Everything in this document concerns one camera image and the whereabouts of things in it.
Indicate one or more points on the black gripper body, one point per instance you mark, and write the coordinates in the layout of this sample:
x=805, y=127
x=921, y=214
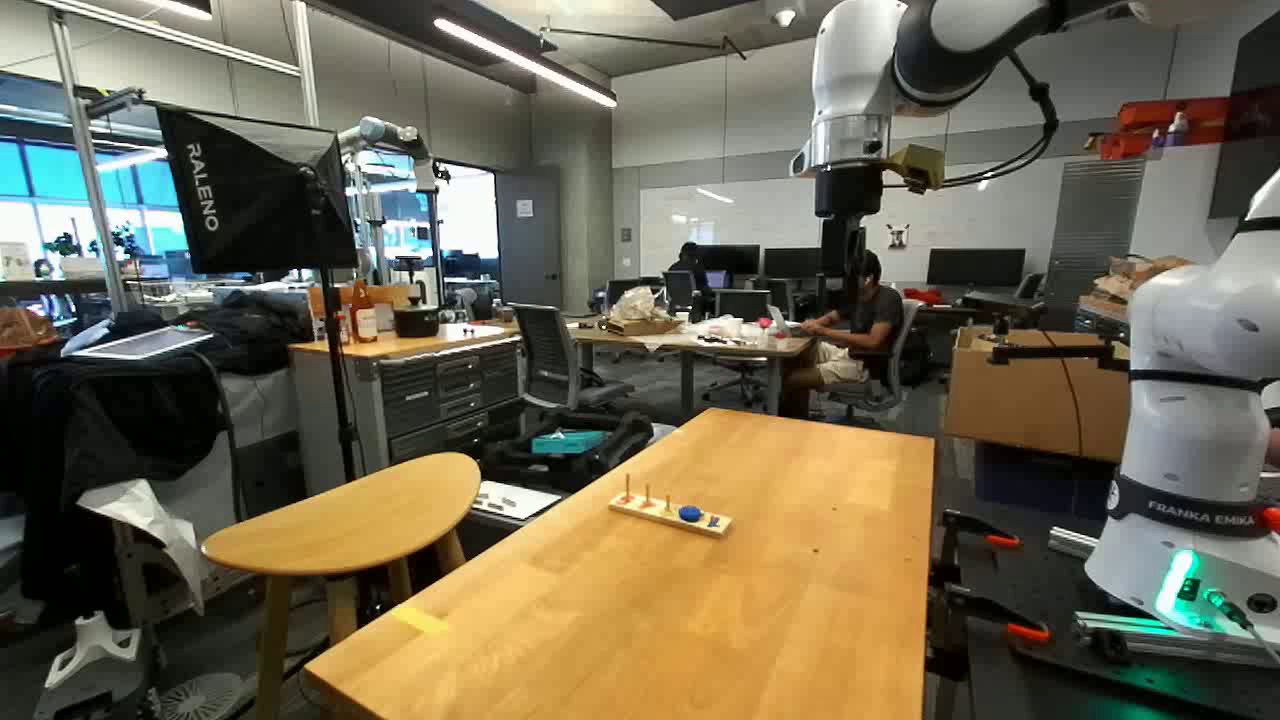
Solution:
x=840, y=200

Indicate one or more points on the blue round object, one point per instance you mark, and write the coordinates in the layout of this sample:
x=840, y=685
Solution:
x=688, y=515

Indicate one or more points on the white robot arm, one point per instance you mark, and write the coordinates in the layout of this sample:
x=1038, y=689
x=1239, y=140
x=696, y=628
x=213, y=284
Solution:
x=1184, y=539

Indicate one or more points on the wooden peg board structure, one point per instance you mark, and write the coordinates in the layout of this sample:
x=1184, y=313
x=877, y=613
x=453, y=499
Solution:
x=662, y=510

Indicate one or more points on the black monitor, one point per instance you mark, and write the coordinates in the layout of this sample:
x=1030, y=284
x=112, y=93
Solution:
x=977, y=267

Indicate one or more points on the seated person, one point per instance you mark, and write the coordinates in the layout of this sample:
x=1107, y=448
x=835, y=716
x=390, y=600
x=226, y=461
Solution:
x=848, y=341

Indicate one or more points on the cardboard box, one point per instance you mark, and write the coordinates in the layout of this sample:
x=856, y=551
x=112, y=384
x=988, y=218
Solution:
x=1038, y=389

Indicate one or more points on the grey office chair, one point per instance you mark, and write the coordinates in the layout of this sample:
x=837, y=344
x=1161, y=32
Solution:
x=551, y=373

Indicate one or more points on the black pot on cabinet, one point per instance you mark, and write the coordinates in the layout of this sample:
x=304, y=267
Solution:
x=419, y=320

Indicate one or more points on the grey drawer cabinet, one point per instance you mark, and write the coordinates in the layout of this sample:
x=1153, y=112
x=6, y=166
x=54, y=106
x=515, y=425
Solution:
x=401, y=397

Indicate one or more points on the red labelled bottle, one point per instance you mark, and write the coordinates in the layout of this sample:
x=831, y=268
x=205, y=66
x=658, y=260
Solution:
x=367, y=326

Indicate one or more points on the small round wooden side table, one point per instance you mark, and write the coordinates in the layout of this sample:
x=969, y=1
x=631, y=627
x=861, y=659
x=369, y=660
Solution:
x=337, y=532

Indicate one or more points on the black softbox light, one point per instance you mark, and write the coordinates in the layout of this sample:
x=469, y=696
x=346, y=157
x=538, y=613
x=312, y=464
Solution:
x=256, y=195

